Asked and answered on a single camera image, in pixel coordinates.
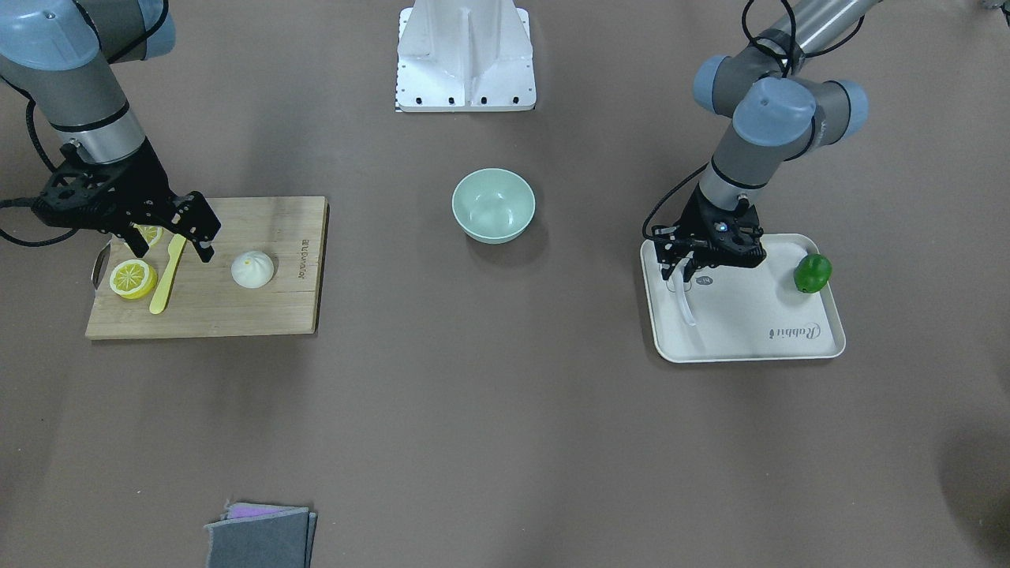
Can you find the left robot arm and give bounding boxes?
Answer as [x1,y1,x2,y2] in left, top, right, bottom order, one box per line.
[642,1,873,282]

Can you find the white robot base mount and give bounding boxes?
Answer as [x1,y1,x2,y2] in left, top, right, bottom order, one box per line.
[395,1,537,113]

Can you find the yellow plastic knife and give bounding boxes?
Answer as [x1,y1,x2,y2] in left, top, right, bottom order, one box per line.
[149,234,188,314]

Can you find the grey folded cloth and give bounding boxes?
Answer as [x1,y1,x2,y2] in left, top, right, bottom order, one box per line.
[204,501,317,567]

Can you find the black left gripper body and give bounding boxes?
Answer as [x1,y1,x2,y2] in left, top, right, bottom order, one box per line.
[652,188,767,270]

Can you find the white steamed bun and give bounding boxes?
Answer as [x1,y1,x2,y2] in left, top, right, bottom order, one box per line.
[230,249,275,289]

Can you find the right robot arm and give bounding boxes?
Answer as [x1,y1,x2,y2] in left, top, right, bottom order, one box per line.
[1,1,221,263]

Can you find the white ceramic spoon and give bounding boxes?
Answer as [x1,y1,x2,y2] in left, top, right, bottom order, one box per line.
[667,260,697,327]

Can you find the lemon slice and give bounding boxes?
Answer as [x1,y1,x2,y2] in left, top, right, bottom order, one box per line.
[134,224,165,248]
[108,259,159,301]

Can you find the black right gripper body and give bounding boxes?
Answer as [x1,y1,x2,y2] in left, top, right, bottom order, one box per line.
[32,139,194,236]

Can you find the lemon slice front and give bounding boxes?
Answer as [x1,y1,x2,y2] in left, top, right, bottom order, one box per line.
[108,259,159,301]

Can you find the mint green bowl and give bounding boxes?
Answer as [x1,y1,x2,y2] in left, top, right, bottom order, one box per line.
[451,168,537,245]

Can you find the green toy pepper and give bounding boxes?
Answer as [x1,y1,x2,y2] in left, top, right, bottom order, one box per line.
[793,254,833,294]

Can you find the lemon slice back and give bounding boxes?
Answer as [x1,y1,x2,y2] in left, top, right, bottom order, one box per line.
[134,224,165,248]

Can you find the bamboo cutting board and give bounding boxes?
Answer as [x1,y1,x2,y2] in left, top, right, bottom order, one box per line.
[85,196,328,339]

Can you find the white rabbit tray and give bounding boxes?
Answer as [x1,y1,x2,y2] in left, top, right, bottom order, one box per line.
[639,234,847,363]

